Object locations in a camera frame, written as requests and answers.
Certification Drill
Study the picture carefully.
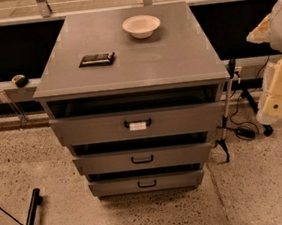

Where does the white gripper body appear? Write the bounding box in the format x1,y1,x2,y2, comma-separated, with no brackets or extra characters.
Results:
256,58,282,125

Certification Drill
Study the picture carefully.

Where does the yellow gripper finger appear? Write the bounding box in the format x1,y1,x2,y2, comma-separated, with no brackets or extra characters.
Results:
246,15,270,44

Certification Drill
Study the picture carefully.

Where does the grey drawer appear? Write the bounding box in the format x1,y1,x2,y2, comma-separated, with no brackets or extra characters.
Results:
73,143,211,175
50,102,222,146
88,169,204,197

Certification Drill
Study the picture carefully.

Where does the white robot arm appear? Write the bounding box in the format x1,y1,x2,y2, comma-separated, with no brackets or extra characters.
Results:
246,0,282,125

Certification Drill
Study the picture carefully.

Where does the grey drawer cabinet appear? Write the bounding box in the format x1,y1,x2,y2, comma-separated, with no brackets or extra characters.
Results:
25,0,242,205

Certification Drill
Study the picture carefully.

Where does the grey top drawer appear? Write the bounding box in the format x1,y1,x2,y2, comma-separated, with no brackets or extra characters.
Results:
50,102,222,146

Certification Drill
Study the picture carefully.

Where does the grey bottom drawer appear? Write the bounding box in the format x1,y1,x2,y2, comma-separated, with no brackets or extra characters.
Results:
88,169,204,197

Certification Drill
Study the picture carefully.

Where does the black tripod leg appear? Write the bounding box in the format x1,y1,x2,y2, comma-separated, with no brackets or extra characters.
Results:
240,83,274,136

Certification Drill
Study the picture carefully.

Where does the reacher grabber tool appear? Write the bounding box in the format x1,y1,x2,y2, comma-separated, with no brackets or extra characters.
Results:
216,59,236,163

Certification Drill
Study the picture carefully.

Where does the white bowl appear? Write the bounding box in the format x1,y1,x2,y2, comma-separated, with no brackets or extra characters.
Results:
122,15,161,39

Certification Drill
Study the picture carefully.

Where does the dark snack bar packet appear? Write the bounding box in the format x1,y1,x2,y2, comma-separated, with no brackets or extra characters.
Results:
79,52,115,68

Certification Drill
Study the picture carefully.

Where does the yellow black tape measure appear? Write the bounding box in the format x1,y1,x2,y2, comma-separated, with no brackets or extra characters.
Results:
12,75,29,88

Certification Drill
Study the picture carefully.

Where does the black stand bar left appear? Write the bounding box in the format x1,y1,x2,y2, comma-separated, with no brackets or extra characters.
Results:
25,189,43,225

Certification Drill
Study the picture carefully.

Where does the black power adapter with cable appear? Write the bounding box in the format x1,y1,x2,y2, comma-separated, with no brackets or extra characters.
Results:
222,55,280,143

